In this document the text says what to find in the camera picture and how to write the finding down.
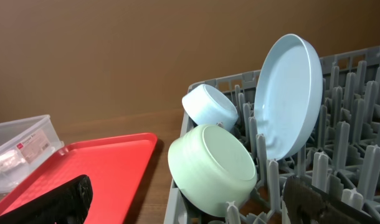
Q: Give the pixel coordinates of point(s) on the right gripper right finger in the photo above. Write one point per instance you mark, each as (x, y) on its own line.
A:
(304, 203)

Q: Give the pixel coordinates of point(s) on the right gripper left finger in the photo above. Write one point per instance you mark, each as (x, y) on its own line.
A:
(68, 203)

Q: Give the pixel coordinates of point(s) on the white tissue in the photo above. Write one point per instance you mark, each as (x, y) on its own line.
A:
(10, 160)

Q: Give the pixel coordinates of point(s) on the mint green bowl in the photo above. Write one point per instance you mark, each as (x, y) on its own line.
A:
(212, 168)

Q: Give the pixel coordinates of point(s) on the light blue plate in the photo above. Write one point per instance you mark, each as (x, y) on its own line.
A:
(288, 96)

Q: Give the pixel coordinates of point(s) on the light blue bowl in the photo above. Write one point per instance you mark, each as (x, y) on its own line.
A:
(207, 105)

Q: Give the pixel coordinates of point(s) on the grey dishwasher rack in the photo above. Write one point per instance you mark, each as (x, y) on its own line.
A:
(341, 157)

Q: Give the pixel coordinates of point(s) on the red serving tray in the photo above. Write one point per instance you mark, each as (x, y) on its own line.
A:
(114, 165)

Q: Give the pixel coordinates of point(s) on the clear plastic bin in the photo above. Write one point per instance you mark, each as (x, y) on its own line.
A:
(35, 139)

